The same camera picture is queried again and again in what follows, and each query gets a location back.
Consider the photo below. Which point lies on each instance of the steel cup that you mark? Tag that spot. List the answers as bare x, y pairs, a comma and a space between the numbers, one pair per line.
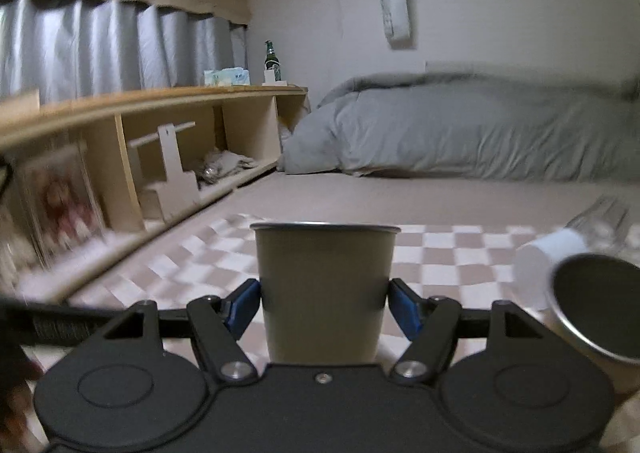
595, 305

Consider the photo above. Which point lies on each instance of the wooden shelf unit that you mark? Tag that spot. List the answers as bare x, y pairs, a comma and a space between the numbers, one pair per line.
145, 143

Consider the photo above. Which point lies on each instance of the white paper cup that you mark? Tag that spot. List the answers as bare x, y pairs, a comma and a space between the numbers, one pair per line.
542, 265

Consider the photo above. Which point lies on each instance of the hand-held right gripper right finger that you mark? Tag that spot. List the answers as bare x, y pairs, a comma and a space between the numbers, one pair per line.
406, 308

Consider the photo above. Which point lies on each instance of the grey duvet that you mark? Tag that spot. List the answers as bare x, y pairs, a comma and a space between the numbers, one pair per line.
465, 125

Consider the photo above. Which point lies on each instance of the framed picture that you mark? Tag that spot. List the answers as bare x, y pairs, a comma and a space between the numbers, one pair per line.
60, 203

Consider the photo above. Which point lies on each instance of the small white box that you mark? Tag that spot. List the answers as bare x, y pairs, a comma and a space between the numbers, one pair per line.
273, 77

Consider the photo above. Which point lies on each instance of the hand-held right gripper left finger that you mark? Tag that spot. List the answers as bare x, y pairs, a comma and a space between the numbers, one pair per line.
243, 305

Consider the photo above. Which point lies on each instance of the clear plastic bottle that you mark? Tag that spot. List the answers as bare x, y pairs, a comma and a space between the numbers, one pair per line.
602, 223

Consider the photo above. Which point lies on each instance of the beige metal cup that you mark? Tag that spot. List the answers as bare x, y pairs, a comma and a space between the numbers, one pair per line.
320, 290

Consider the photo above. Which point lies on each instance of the green glass bottle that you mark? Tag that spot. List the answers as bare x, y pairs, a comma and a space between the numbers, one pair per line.
270, 58

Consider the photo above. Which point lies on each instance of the wooden stand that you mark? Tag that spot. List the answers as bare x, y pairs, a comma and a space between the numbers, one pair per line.
167, 173

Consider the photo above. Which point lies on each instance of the checkered mat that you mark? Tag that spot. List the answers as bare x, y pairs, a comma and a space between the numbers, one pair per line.
280, 258

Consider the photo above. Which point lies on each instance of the crumpled plastic bag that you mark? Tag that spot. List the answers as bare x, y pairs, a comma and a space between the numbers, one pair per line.
225, 165

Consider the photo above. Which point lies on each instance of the white hanging bag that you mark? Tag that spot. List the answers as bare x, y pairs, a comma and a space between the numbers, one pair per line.
395, 8

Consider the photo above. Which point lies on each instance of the tissue pack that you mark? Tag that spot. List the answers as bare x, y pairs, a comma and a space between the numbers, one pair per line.
227, 77

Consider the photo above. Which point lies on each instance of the grey curtain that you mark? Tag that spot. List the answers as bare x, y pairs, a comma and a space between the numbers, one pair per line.
110, 50

